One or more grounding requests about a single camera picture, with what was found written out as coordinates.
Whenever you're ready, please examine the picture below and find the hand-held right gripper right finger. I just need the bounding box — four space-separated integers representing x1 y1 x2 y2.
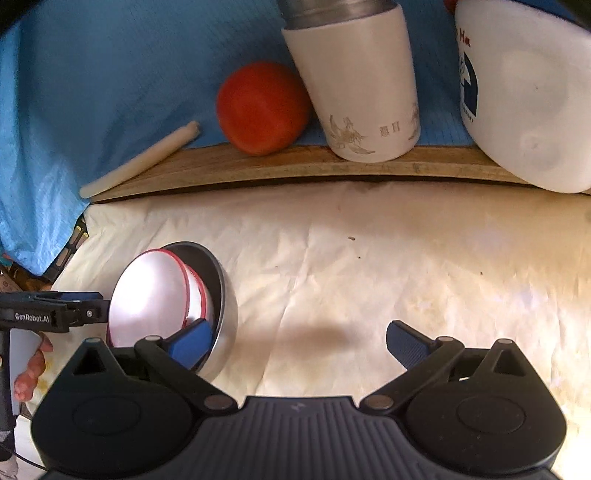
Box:
359 319 539 412

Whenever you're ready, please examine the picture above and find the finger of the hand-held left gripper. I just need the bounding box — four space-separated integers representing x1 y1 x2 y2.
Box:
68 299 112 327
48 290 104 304

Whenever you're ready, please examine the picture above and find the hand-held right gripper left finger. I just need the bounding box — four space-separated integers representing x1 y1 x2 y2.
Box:
56 318 237 413

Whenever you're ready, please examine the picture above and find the steel bowl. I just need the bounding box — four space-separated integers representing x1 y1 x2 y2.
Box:
161 241 239 383

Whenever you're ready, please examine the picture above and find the small white red-rimmed bowl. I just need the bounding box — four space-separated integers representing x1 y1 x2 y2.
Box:
181 262 216 329

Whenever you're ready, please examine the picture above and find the large white red-rimmed plate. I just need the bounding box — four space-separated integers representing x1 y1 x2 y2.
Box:
106 249 192 350

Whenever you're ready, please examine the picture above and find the person's left hand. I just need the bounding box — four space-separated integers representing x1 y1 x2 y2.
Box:
14 335 54 403

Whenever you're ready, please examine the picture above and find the dark patterned mat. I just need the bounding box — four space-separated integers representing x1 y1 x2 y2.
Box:
53 216 89 280

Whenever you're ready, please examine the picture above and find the white sheet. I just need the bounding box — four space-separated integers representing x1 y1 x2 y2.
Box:
28 180 591 480

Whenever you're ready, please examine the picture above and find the blue cloth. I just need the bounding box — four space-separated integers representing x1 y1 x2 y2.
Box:
0 0 476 280

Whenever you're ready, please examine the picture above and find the wooden board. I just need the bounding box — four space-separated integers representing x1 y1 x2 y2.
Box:
90 141 591 204

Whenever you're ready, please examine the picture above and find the red tomato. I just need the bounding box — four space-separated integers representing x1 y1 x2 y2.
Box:
217 62 311 155

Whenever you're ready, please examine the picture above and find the white thermos cup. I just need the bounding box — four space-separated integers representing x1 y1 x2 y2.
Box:
277 0 422 163

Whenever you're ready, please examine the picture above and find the white container with blue print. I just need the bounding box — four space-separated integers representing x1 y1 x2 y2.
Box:
443 0 591 193

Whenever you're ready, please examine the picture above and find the black cable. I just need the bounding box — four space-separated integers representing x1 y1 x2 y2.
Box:
0 415 47 468

